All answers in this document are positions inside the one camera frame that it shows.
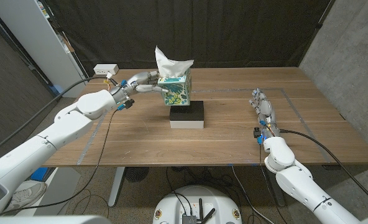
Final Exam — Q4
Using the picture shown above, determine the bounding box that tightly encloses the white tissue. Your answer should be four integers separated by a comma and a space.
154, 45, 195, 78

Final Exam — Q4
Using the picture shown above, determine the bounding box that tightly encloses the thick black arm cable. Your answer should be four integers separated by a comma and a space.
278, 129, 368, 210
0, 75, 110, 159

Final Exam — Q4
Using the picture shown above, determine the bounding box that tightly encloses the black round fan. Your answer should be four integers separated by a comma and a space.
124, 167, 150, 183

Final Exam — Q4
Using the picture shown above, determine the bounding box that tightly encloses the small black electronics box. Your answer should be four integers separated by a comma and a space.
182, 213, 198, 224

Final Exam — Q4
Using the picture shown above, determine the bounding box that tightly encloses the thin black floor cable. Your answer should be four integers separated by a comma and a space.
165, 167, 193, 216

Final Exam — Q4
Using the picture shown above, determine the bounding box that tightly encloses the white floor cable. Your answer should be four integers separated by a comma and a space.
231, 165, 277, 224

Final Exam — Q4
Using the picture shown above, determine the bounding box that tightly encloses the black backdrop curtain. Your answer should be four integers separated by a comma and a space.
44, 0, 333, 78

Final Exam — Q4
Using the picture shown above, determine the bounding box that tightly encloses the grey sneaker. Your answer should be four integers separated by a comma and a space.
11, 181, 48, 210

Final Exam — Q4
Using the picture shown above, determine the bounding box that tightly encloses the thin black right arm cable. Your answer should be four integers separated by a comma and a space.
258, 142, 289, 209

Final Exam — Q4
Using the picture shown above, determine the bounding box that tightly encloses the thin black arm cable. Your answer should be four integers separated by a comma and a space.
258, 142, 289, 209
0, 107, 121, 217

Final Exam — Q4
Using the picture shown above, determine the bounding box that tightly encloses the teal floral tissue box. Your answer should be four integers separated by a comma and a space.
157, 68, 193, 106

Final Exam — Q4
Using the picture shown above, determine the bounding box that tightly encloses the dark grey table leg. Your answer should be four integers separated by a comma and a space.
264, 164, 287, 208

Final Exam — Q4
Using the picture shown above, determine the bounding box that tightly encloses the white power strip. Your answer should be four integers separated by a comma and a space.
93, 63, 119, 76

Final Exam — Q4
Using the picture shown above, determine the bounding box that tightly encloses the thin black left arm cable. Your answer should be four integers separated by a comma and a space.
0, 107, 121, 217

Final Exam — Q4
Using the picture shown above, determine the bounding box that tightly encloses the white table leg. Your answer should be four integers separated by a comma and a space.
108, 167, 126, 208

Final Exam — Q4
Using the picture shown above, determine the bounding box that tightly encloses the blue box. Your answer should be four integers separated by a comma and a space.
30, 167, 50, 182

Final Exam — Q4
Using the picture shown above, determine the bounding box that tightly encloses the white robot torso cover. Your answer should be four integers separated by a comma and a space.
0, 215, 112, 224

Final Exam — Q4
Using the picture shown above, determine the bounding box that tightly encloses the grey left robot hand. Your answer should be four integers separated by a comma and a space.
121, 70, 169, 96

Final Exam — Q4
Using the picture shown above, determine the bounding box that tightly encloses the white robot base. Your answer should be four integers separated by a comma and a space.
152, 185, 243, 224

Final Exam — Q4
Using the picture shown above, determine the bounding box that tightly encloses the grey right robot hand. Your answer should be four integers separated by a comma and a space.
248, 88, 280, 133

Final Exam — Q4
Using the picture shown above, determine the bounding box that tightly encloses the black and white block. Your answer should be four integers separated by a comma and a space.
169, 100, 205, 129

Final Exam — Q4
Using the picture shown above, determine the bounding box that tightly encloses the white tall cabinet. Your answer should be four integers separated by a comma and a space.
0, 0, 90, 99

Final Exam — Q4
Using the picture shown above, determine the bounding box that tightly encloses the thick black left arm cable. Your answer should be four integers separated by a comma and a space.
0, 75, 110, 159

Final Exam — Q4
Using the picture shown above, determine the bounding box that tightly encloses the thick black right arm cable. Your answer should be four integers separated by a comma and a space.
278, 129, 368, 210

